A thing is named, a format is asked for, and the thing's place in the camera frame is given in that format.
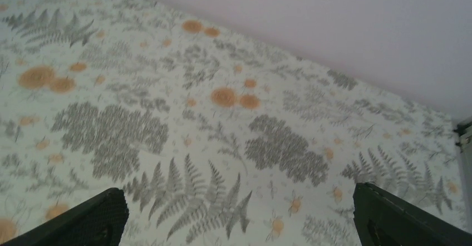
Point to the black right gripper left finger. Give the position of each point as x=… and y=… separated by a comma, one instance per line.
x=100, y=220

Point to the aluminium frame post right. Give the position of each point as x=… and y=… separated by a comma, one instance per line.
x=463, y=131

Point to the floral patterned table mat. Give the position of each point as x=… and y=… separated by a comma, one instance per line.
x=215, y=138

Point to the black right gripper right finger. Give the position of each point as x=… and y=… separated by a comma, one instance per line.
x=382, y=218

